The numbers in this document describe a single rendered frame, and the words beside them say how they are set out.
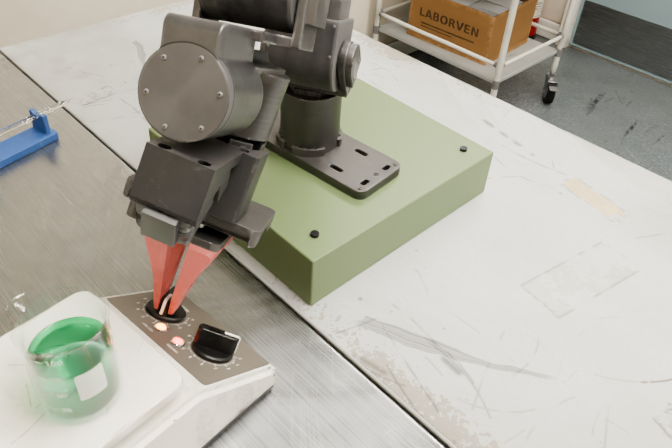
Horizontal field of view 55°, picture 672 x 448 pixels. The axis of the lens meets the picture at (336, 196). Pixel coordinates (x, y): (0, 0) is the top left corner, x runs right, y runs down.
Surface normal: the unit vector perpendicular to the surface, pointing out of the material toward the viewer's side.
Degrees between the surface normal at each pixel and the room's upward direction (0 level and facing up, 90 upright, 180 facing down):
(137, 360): 0
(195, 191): 65
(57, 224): 0
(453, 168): 1
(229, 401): 90
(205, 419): 90
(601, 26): 90
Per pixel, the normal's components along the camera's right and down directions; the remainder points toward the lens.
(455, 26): -0.69, 0.43
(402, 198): 0.07, -0.78
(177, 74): -0.22, 0.17
